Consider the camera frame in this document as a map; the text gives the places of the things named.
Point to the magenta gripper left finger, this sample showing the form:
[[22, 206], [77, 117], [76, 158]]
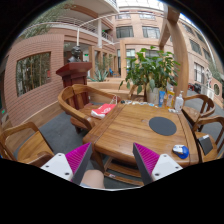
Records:
[[70, 166]]

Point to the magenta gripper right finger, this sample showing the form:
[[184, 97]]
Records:
[[153, 166]]

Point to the blue and white mouse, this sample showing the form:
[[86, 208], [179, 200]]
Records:
[[181, 151]]

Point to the round dark mouse pad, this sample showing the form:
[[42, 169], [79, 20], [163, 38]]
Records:
[[162, 126]]

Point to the person's knee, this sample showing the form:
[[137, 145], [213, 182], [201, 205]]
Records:
[[94, 179]]

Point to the wooden table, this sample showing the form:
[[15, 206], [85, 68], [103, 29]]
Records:
[[113, 138]]

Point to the wooden armchair near left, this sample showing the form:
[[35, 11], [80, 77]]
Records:
[[34, 151]]

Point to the black notebook on chair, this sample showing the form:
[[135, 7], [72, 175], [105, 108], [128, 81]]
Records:
[[206, 144]]

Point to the red and white bag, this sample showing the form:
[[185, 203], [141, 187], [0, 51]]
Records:
[[103, 110]]

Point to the wooden armchair with bag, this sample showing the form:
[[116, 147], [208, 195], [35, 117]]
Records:
[[74, 100]]

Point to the wooden armchair near right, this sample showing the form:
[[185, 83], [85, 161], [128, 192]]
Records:
[[216, 143]]

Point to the white pump bottle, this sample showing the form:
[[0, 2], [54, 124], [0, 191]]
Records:
[[179, 102]]

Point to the blue tube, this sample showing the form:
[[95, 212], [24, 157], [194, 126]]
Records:
[[161, 98]]

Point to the yellow bottle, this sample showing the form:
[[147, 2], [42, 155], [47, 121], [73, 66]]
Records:
[[170, 98]]

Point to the wooden armchair far right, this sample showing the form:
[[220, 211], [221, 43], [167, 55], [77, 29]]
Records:
[[196, 107]]

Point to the potted green plant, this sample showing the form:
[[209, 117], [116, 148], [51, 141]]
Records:
[[146, 73]]

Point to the dark bust statue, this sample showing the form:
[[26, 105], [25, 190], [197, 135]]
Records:
[[76, 52]]

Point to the dark red wooden pedestal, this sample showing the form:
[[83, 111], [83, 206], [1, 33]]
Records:
[[74, 73]]

